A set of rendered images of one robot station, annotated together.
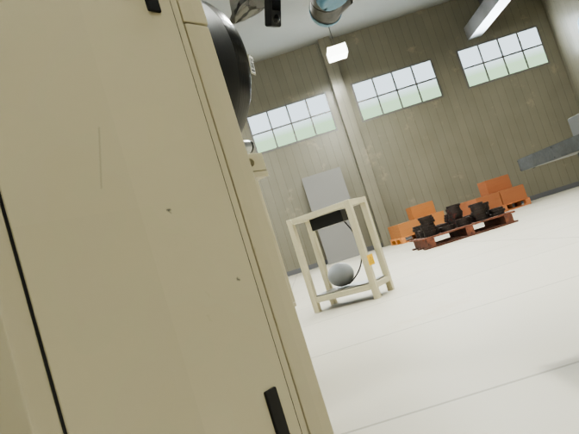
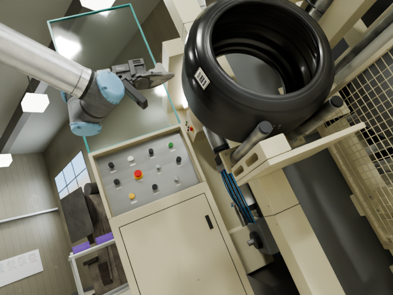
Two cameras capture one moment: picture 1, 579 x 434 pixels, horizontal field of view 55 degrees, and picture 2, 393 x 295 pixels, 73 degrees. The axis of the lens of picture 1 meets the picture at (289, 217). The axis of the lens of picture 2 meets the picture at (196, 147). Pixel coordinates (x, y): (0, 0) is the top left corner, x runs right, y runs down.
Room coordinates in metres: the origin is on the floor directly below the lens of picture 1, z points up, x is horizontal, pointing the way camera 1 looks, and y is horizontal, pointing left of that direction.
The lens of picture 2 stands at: (2.06, -0.72, 0.72)
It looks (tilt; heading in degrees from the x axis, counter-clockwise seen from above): 14 degrees up; 126
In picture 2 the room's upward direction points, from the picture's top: 23 degrees counter-clockwise
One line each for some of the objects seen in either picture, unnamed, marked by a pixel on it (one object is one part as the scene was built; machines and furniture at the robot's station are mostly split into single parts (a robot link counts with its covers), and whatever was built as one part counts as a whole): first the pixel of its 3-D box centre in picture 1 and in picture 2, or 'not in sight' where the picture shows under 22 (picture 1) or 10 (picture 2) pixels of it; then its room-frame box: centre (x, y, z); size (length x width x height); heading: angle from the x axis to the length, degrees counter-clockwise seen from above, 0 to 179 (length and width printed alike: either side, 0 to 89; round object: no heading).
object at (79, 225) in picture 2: not in sight; (98, 235); (-4.41, 2.83, 1.33); 1.30 x 1.16 x 2.65; 179
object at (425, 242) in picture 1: (457, 220); not in sight; (8.39, -2.41, 0.25); 1.43 x 0.97 x 0.50; 88
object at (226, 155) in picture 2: not in sight; (263, 147); (1.59, 0.39, 0.90); 0.40 x 0.03 x 0.10; 50
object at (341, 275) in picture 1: (339, 254); not in sight; (4.56, -0.31, 0.40); 0.60 x 0.35 x 0.80; 59
